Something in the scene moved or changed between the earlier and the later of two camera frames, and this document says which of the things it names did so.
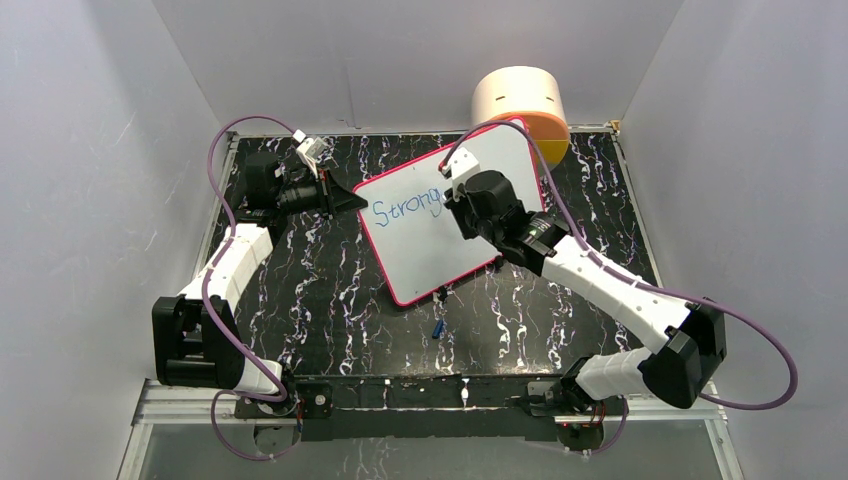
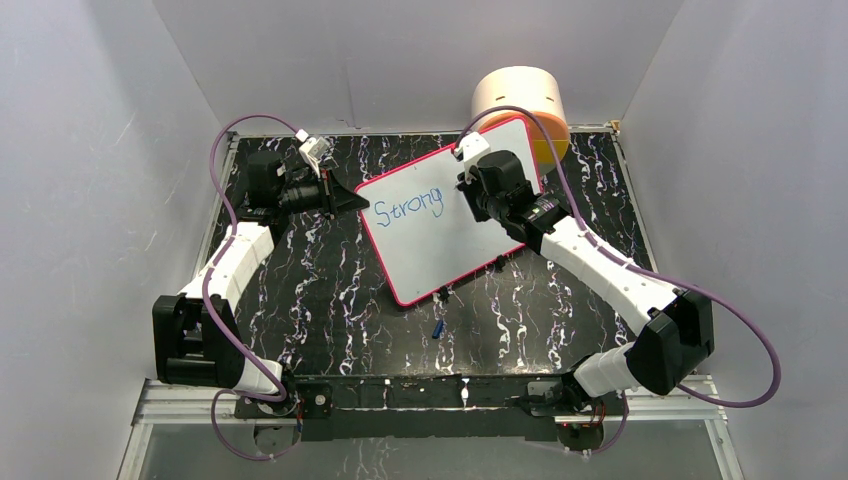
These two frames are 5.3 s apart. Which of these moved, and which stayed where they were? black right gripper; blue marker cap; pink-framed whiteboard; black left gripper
Moved: black right gripper
Stayed: pink-framed whiteboard; black left gripper; blue marker cap
